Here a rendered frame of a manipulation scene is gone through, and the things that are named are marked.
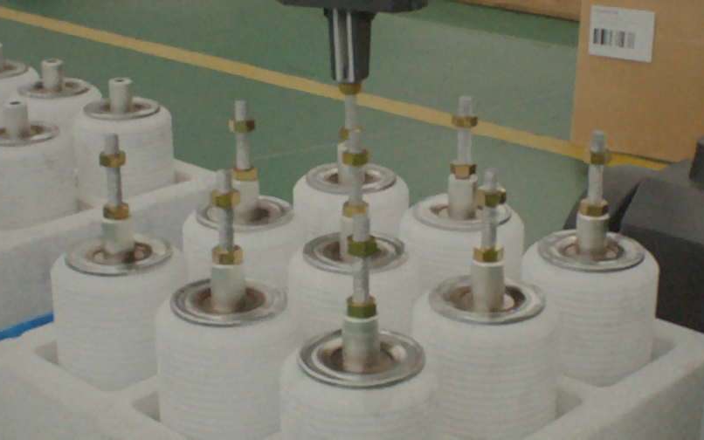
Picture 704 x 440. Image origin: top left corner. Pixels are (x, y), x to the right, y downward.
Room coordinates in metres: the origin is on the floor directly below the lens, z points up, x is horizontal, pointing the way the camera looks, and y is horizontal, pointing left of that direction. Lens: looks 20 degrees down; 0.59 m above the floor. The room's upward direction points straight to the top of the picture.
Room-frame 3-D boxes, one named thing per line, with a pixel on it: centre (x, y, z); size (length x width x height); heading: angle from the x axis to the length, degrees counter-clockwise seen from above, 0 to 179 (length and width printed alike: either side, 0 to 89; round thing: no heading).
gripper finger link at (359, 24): (1.01, -0.01, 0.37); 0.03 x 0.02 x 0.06; 158
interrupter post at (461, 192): (0.93, -0.08, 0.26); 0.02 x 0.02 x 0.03
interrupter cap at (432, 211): (0.93, -0.08, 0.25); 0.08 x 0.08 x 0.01
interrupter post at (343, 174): (1.01, 0.00, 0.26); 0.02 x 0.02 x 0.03
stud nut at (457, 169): (0.93, -0.08, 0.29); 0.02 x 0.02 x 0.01; 79
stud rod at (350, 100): (1.01, 0.00, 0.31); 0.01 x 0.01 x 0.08
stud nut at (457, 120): (0.93, -0.08, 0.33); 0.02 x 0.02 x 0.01; 79
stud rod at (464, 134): (0.93, -0.08, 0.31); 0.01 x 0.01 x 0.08
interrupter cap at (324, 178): (1.01, 0.00, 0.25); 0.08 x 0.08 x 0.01
